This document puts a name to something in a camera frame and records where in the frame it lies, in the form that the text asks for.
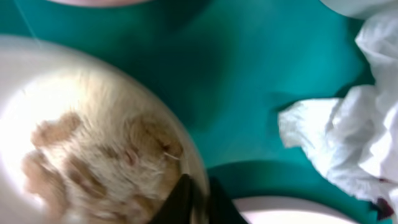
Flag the white paper cup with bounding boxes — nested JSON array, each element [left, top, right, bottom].
[[320, 0, 397, 19]]

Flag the red snack wrapper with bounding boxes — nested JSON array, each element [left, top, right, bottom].
[[372, 179, 397, 223]]

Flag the white bowl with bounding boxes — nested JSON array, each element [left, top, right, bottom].
[[1, 35, 209, 223]]

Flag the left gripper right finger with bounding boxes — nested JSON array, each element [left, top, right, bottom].
[[208, 177, 248, 224]]

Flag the white round plate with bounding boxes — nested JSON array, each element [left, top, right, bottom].
[[233, 196, 358, 224]]

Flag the peanut food scraps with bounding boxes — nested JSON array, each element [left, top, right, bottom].
[[21, 113, 183, 223]]

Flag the teal serving tray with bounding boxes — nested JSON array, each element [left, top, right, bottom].
[[1, 0, 376, 223]]

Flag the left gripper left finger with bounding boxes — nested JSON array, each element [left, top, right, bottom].
[[148, 174, 199, 224]]

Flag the crumpled white napkin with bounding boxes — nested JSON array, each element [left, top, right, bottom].
[[278, 9, 397, 210]]

